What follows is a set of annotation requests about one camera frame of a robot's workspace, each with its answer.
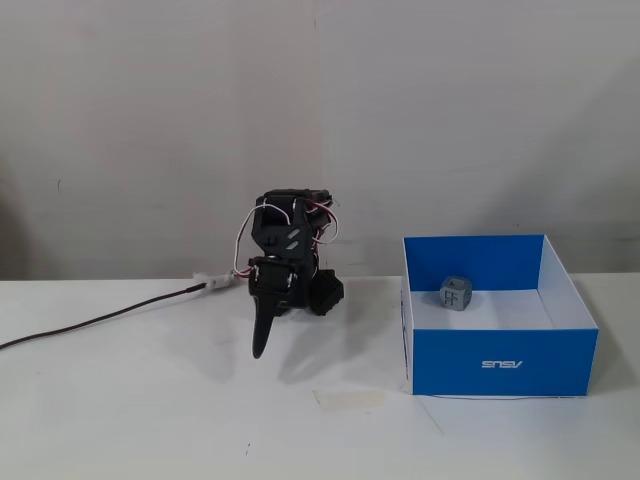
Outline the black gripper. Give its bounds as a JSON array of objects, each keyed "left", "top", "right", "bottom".
[{"left": 246, "top": 256, "right": 299, "bottom": 361}]

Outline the gray cube block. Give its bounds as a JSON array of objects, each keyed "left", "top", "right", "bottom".
[{"left": 439, "top": 275, "right": 474, "bottom": 313}]

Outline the blue ASUS cardboard box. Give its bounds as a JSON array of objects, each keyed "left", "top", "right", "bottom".
[{"left": 399, "top": 234, "right": 600, "bottom": 398}]

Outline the white cable connector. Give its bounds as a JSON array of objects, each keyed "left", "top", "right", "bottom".
[{"left": 192, "top": 270, "right": 236, "bottom": 291}]

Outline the white red servo wire loop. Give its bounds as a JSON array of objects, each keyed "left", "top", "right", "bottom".
[{"left": 231, "top": 199, "right": 294, "bottom": 277}]

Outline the red white servo wire bundle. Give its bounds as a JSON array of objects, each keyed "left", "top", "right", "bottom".
[{"left": 304, "top": 196, "right": 343, "bottom": 248}]

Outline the black power cable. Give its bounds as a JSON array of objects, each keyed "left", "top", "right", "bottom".
[{"left": 0, "top": 282, "right": 207, "bottom": 351}]

